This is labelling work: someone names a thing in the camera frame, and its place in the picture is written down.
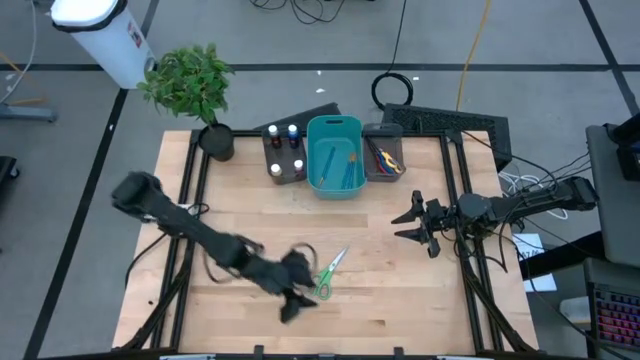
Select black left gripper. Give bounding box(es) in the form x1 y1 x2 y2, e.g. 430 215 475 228
251 247 320 325

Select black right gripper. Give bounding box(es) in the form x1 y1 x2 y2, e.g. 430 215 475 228
390 189 462 243

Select green scissors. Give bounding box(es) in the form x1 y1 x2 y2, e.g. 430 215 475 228
310 245 351 302

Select yellow scissors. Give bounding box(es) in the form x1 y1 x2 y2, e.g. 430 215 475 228
379 146 406 176

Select blue scissors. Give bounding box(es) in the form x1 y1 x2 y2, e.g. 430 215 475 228
373 146 397 176

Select teal plastic bin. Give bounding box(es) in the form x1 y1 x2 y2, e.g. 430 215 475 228
305 114 369 201

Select white paper sheet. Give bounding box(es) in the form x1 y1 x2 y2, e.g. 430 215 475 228
511 232 558 294

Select grey flat panel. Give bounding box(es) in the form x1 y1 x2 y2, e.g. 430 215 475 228
585 121 640 269

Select backlit keyboard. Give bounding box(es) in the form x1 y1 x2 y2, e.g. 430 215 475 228
591 281 640 352

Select potted green plant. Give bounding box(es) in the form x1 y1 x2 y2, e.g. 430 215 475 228
136 42 237 163

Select white trash can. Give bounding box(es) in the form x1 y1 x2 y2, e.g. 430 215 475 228
49 0 158 91

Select grey stand base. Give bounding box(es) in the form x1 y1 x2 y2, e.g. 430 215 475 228
0 101 58 124

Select black table frame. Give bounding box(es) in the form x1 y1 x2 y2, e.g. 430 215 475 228
112 128 539 360

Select white cable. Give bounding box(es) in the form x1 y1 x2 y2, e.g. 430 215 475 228
498 170 570 222

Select black coiled cable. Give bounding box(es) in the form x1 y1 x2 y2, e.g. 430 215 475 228
370 0 416 113

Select yellow cable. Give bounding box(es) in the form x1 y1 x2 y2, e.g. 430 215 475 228
455 0 494 113

